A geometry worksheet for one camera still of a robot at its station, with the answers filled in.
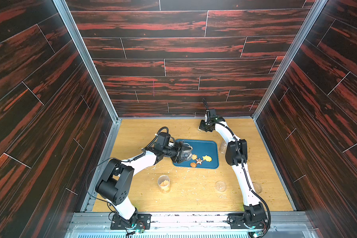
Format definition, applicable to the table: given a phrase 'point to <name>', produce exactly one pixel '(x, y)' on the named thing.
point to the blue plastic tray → (207, 152)
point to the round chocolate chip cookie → (193, 164)
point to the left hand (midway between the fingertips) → (191, 152)
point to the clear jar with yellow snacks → (163, 182)
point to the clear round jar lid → (258, 188)
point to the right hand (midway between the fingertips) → (203, 126)
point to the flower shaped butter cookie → (194, 156)
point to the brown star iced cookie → (199, 161)
